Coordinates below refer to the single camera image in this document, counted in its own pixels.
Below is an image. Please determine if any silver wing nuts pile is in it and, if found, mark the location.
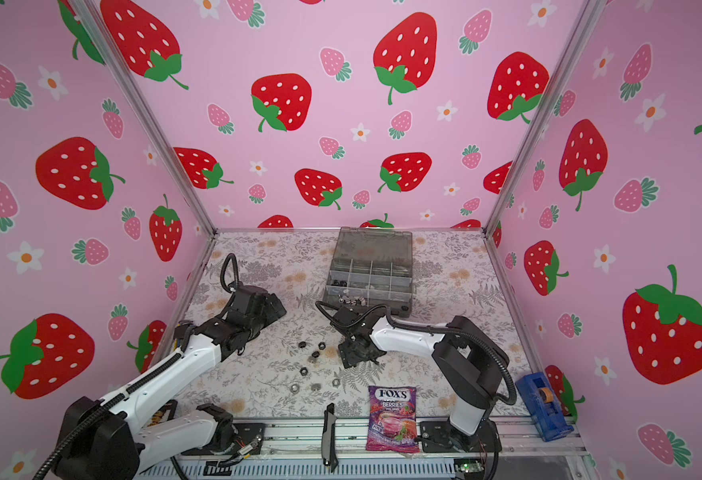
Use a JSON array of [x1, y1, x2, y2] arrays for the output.
[[338, 289, 368, 306]]

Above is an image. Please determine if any grey plastic organizer box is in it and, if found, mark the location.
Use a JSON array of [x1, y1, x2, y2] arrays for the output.
[[323, 227, 414, 318]]

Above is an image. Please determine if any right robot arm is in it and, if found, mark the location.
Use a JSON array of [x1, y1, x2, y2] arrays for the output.
[[315, 301, 518, 446]]

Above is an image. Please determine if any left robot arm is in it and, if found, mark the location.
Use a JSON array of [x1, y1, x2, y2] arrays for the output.
[[35, 285, 286, 479]]

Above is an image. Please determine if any black nuts cluster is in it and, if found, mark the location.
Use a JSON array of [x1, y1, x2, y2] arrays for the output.
[[298, 341, 326, 364]]

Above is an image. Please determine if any Fox's candy bag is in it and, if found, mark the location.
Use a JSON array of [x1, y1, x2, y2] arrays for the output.
[[366, 386, 420, 454]]

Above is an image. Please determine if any black utility knife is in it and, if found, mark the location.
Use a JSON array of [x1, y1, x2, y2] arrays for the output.
[[321, 403, 339, 473]]

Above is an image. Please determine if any blue tape dispenser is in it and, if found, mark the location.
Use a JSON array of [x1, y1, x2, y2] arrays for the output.
[[516, 372, 574, 442]]

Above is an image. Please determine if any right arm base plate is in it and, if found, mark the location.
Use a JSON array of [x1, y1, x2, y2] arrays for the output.
[[419, 420, 502, 453]]

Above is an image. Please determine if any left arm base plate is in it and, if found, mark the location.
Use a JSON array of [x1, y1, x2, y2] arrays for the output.
[[182, 422, 266, 457]]

